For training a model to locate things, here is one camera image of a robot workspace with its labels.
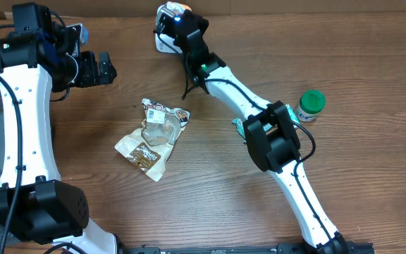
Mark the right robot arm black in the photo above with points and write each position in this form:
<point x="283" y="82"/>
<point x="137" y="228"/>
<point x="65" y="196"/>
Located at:
<point x="270" y="133"/>

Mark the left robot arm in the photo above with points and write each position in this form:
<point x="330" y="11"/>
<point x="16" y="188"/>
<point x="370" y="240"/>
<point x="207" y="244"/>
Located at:
<point x="41" y="55"/>

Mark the teal snack packet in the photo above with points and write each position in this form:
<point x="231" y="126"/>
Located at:
<point x="239" y="127"/>

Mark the white barcode scanner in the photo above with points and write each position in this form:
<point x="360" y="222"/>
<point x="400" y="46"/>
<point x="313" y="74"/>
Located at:
<point x="164" y="42"/>

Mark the brown white snack pouch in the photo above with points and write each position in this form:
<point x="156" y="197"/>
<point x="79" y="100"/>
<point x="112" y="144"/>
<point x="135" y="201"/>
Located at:
<point x="149" y="147"/>

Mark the orange red snack packet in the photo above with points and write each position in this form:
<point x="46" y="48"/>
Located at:
<point x="177" y="7"/>

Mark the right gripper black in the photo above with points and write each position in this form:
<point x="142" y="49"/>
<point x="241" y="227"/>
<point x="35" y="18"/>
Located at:
<point x="203" y="22"/>

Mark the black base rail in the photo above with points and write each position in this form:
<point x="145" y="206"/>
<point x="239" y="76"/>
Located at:
<point x="281" y="248"/>

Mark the green lid jar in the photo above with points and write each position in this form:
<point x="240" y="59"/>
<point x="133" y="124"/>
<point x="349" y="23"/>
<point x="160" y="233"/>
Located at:
<point x="311" y="103"/>

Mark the teal white small packet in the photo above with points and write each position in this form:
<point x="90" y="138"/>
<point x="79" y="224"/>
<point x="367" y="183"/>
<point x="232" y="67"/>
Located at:
<point x="292" y="115"/>

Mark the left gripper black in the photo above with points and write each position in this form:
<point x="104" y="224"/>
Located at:
<point x="91" y="70"/>

